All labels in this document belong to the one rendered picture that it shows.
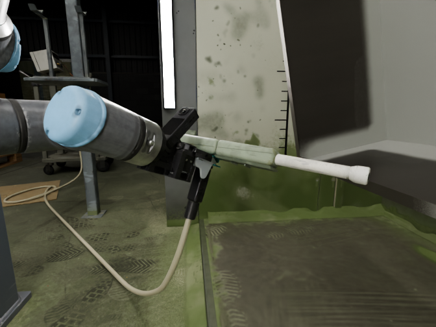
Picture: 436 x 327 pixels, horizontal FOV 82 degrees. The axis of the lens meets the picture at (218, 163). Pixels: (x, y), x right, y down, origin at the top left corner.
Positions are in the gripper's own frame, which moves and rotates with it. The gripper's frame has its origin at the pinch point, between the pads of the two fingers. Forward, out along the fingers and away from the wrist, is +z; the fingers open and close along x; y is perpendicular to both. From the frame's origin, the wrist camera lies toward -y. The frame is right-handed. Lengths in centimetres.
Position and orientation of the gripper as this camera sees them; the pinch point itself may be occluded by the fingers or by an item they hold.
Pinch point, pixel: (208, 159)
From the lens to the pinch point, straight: 66.5
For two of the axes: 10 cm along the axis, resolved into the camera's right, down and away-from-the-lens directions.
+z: 5.4, 2.3, 8.1
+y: -2.8, 9.6, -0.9
